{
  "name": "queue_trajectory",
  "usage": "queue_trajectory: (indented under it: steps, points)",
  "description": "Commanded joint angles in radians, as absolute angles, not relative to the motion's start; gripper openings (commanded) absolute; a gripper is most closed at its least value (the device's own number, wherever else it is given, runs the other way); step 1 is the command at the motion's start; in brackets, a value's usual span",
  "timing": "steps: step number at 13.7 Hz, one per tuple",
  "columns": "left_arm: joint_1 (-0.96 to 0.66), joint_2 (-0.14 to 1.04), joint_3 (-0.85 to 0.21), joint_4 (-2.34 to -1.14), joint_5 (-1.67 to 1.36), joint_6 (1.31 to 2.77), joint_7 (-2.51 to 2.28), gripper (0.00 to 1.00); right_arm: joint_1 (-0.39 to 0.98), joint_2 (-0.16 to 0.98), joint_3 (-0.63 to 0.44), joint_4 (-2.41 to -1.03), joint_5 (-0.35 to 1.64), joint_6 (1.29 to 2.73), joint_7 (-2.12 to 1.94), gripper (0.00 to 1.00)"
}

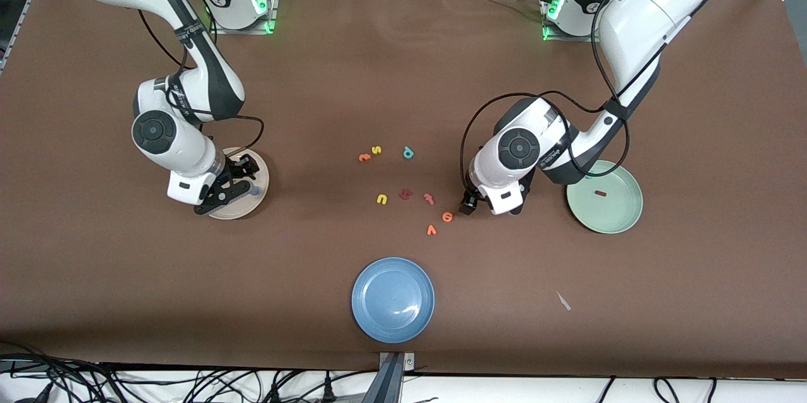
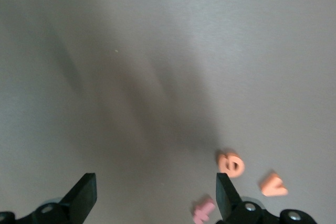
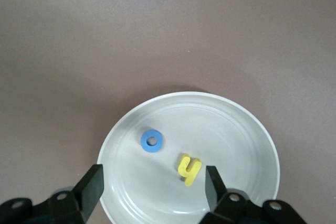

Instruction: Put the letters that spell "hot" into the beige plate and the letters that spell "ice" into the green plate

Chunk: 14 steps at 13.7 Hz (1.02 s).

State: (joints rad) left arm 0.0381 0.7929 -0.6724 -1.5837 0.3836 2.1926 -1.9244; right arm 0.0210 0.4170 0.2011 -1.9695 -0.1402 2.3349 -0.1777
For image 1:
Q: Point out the pale green round plate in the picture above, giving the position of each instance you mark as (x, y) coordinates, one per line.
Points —
(608, 204)

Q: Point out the teal foam letter p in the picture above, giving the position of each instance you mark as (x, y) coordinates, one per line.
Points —
(407, 152)

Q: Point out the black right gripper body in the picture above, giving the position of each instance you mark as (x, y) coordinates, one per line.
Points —
(238, 169)

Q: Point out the brown table cover sheet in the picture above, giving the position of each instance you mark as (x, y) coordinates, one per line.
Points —
(403, 75)

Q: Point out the beige round plate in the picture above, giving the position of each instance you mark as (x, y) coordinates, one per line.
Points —
(258, 204)

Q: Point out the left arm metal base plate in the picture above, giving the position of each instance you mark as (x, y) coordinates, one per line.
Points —
(550, 36)

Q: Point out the aluminium camera post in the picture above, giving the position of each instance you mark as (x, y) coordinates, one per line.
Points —
(391, 381)

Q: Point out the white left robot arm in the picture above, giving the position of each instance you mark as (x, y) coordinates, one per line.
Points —
(649, 18)

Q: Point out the dark red foam letter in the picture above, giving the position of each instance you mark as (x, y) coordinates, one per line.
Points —
(405, 195)

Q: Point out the pink foam letter f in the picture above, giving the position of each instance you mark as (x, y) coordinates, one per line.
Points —
(429, 198)

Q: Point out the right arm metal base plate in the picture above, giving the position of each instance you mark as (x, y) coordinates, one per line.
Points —
(272, 21)

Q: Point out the blue round plate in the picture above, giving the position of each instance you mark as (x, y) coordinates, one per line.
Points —
(393, 300)

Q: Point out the white paper scrap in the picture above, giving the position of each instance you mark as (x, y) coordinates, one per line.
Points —
(563, 301)

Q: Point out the aluminium table edge rail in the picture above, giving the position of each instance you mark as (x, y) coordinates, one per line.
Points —
(24, 12)

